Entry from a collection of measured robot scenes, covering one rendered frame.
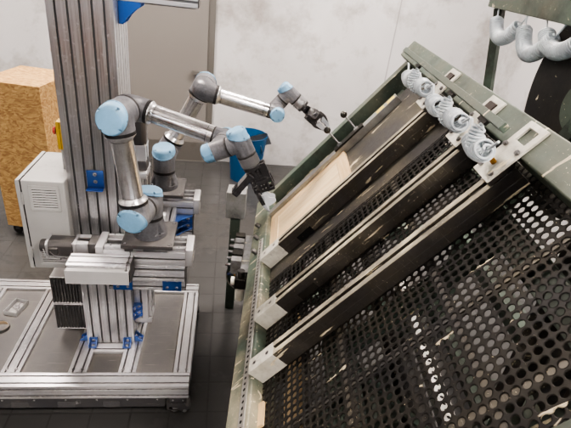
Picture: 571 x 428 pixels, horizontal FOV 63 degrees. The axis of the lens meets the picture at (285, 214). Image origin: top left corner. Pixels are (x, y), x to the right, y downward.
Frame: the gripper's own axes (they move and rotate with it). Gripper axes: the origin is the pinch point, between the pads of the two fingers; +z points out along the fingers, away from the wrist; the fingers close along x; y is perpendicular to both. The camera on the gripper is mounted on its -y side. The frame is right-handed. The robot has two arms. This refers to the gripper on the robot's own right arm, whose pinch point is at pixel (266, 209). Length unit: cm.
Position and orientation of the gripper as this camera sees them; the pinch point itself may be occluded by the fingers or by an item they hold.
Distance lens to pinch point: 185.6
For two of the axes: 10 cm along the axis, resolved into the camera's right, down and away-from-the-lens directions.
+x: -1.0, -4.9, 8.7
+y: 9.3, -3.6, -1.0
